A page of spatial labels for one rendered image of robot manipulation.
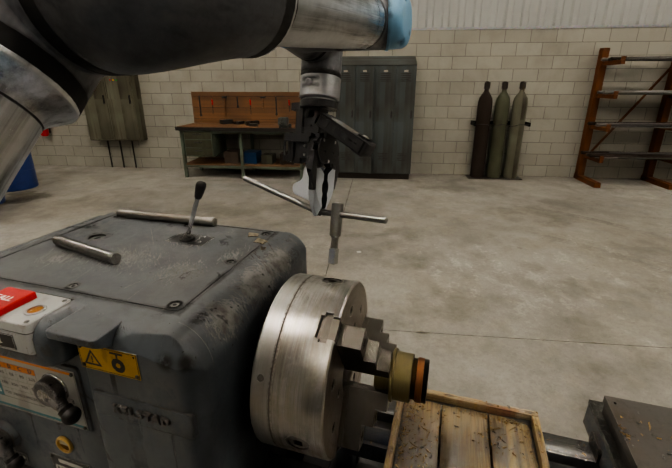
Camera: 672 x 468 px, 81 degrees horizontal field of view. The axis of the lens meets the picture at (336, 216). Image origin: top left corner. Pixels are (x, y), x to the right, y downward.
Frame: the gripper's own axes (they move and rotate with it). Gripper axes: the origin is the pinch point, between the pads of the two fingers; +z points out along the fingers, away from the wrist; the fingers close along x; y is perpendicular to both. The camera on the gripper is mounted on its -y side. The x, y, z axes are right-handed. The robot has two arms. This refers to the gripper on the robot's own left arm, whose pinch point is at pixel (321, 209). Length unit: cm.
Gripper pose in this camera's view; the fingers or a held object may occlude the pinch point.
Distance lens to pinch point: 74.0
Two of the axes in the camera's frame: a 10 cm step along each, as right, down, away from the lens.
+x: -5.1, 0.5, -8.6
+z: -0.7, 9.9, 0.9
